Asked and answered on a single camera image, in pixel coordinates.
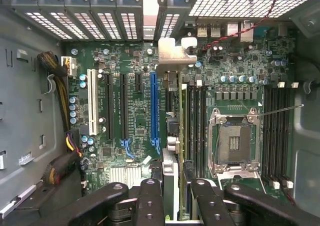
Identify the silver finned chipset heatsink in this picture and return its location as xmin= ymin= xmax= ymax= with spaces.
xmin=109 ymin=165 xmax=144 ymax=183

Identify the metal socket cover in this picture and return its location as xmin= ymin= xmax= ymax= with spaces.
xmin=215 ymin=170 xmax=266 ymax=194

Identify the thin metal locking lever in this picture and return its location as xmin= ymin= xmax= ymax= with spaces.
xmin=256 ymin=104 xmax=305 ymax=117
xmin=211 ymin=129 xmax=223 ymax=162

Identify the CPU socket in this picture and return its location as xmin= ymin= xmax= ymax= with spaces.
xmin=208 ymin=107 xmax=263 ymax=173

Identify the blue expansion slot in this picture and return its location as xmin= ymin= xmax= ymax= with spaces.
xmin=149 ymin=71 xmax=161 ymax=154

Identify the green Dell motherboard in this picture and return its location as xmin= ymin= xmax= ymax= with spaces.
xmin=60 ymin=22 xmax=294 ymax=202

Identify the long black expansion slot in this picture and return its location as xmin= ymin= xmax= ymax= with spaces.
xmin=164 ymin=85 xmax=174 ymax=112
xmin=119 ymin=72 xmax=130 ymax=141
xmin=104 ymin=72 xmax=115 ymax=141

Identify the white expansion slot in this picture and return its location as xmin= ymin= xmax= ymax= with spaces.
xmin=86 ymin=68 xmax=99 ymax=137

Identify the open black PC case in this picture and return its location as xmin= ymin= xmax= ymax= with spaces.
xmin=0 ymin=0 xmax=320 ymax=226

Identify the black yellow power cable bundle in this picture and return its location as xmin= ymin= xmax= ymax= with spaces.
xmin=36 ymin=50 xmax=84 ymax=184

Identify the red and black twisted wire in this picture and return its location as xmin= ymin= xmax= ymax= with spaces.
xmin=200 ymin=0 xmax=279 ymax=53

